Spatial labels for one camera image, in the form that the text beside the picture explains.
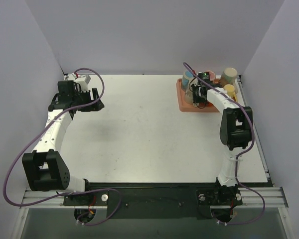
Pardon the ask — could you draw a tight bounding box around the aluminium rail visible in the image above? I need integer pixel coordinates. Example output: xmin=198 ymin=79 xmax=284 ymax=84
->
xmin=22 ymin=187 xmax=288 ymax=208

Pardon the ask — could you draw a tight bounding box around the yellow mug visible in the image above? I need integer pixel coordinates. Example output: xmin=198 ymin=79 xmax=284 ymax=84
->
xmin=223 ymin=84 xmax=238 ymax=102

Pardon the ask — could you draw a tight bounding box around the pink cartoon mug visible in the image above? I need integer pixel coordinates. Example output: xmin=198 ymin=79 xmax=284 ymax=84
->
xmin=206 ymin=70 xmax=216 ymax=81

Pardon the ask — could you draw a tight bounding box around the cream green mug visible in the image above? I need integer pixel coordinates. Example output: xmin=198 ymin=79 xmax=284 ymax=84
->
xmin=220 ymin=67 xmax=238 ymax=87

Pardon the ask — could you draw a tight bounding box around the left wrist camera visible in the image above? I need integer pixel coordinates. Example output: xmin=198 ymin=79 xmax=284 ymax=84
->
xmin=68 ymin=74 xmax=91 ymax=88

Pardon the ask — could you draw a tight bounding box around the cream floral mug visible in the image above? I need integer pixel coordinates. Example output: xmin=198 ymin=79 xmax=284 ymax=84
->
xmin=184 ymin=83 xmax=195 ymax=105

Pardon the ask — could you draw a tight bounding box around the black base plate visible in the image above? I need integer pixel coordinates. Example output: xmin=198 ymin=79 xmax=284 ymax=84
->
xmin=63 ymin=183 xmax=242 ymax=222

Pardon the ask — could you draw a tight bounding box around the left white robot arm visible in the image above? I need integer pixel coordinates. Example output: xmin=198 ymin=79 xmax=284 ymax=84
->
xmin=22 ymin=75 xmax=104 ymax=205

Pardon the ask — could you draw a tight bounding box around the blue-bottom cartoon mug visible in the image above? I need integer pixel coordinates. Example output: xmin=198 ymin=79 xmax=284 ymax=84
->
xmin=181 ymin=70 xmax=194 ymax=90

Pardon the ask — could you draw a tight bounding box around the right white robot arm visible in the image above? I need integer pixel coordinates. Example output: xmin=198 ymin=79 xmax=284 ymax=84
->
xmin=191 ymin=84 xmax=255 ymax=204

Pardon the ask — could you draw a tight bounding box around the pink plastic tray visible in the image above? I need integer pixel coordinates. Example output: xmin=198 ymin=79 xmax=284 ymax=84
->
xmin=176 ymin=77 xmax=240 ymax=113

